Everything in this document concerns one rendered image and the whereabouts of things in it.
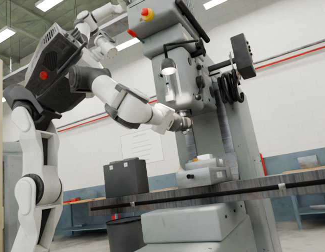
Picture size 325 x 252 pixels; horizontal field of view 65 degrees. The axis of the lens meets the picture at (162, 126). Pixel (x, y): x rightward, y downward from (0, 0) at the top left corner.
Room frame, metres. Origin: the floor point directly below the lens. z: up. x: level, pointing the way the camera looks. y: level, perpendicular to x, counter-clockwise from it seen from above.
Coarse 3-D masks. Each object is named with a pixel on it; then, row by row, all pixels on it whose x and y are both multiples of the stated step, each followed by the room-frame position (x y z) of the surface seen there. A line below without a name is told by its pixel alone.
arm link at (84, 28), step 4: (84, 12) 1.31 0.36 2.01; (88, 12) 1.31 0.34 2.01; (80, 16) 1.30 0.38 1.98; (84, 16) 1.30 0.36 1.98; (76, 20) 1.32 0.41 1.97; (80, 20) 1.30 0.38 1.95; (76, 24) 1.31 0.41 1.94; (80, 24) 1.30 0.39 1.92; (84, 24) 1.31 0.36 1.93; (88, 24) 1.33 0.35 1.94; (80, 28) 1.27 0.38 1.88; (84, 28) 1.28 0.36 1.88; (88, 28) 1.32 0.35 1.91; (84, 32) 1.27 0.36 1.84; (88, 32) 1.31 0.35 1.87; (96, 32) 1.40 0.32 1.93; (88, 36) 1.30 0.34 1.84
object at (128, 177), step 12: (108, 168) 1.46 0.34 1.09; (120, 168) 1.42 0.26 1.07; (132, 168) 1.39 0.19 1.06; (144, 168) 1.47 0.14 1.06; (108, 180) 1.46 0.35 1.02; (120, 180) 1.43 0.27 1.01; (132, 180) 1.39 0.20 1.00; (144, 180) 1.45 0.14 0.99; (108, 192) 1.47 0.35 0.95; (120, 192) 1.43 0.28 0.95; (132, 192) 1.40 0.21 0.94; (144, 192) 1.44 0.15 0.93
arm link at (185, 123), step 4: (180, 116) 1.15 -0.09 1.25; (180, 120) 1.14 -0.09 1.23; (184, 120) 1.18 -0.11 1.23; (188, 120) 1.21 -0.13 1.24; (192, 120) 1.23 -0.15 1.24; (180, 124) 1.15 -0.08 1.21; (184, 124) 1.18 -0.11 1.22; (188, 124) 1.22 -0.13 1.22; (192, 124) 1.22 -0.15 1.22; (180, 128) 1.17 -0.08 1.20; (184, 128) 1.23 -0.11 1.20; (188, 128) 1.24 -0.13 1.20
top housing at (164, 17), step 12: (144, 0) 1.09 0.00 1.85; (156, 0) 1.07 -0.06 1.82; (168, 0) 1.04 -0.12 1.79; (132, 12) 1.13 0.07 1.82; (156, 12) 1.07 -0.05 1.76; (168, 12) 1.05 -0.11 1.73; (180, 12) 1.12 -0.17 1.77; (132, 24) 1.13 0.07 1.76; (144, 24) 1.12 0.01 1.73; (156, 24) 1.12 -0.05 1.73; (168, 24) 1.14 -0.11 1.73; (144, 36) 1.21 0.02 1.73; (192, 36) 1.28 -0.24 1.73
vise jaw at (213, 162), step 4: (200, 160) 1.17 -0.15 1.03; (204, 160) 1.16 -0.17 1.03; (208, 160) 1.15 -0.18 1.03; (212, 160) 1.15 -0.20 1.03; (216, 160) 1.15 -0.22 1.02; (188, 164) 1.20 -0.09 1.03; (192, 164) 1.19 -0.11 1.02; (196, 164) 1.18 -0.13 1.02; (200, 164) 1.17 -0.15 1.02; (204, 164) 1.16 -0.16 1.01; (208, 164) 1.16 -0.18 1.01; (212, 164) 1.15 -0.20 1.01; (216, 164) 1.14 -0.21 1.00; (188, 168) 1.20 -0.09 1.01; (192, 168) 1.19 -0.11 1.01; (196, 168) 1.18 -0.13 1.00
